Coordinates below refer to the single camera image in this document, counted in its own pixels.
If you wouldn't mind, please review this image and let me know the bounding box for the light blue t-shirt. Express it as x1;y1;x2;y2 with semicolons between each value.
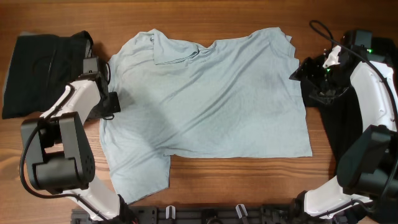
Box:
99;27;312;203

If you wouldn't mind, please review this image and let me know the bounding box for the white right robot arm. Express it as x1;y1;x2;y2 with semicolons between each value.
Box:
287;29;397;223

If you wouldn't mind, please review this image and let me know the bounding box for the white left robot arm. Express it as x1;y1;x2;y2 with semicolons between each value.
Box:
19;56;136;223

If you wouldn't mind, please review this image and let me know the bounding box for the folded black clothes stack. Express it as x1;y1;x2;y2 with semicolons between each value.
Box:
2;30;93;119

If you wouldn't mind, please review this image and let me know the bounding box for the black garment on right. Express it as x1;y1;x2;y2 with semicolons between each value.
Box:
303;37;398;162

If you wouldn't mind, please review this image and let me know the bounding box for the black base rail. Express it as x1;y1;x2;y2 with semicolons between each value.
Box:
70;203;374;224

